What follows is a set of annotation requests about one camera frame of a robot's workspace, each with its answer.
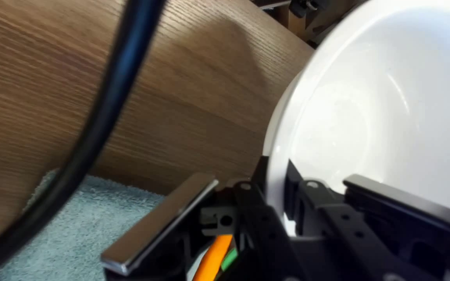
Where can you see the grey-blue towel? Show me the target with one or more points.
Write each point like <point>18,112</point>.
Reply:
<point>92,226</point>

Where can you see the white basin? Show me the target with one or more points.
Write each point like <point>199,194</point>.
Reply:
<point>385,97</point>

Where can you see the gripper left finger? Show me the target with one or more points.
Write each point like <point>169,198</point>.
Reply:
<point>260,218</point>

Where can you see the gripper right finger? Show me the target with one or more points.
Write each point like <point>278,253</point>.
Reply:
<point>365,230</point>

